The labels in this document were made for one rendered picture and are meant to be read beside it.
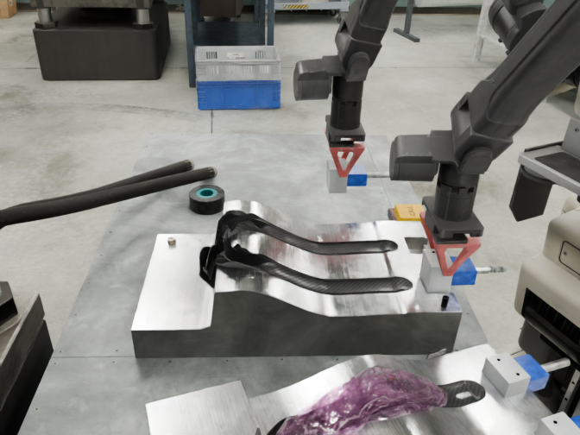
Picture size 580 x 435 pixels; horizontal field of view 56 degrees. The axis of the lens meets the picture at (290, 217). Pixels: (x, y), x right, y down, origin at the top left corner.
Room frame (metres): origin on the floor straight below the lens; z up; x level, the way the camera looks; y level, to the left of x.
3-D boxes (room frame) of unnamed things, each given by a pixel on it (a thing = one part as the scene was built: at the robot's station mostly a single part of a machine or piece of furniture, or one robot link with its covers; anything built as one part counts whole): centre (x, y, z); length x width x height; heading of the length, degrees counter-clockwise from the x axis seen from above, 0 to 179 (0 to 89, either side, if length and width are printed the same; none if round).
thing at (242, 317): (0.75, -0.01, 0.87); 0.50 x 0.26 x 0.14; 94
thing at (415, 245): (0.81, -0.23, 0.87); 0.05 x 0.05 x 0.04; 4
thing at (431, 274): (0.71, -0.28, 0.91); 0.13 x 0.05 x 0.05; 94
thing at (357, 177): (0.99, -0.14, 0.94); 0.13 x 0.05 x 0.05; 94
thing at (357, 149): (0.97, -0.10, 0.99); 0.07 x 0.07 x 0.09; 4
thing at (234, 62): (3.99, 0.42, 0.28); 0.61 x 0.41 x 0.15; 97
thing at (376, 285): (0.74, -0.03, 0.92); 0.35 x 0.16 x 0.09; 94
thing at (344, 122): (0.99, -0.10, 1.06); 0.10 x 0.07 x 0.07; 4
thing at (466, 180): (0.71, -0.23, 1.10); 0.07 x 0.06 x 0.07; 88
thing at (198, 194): (1.07, 0.19, 0.82); 0.08 x 0.08 x 0.04
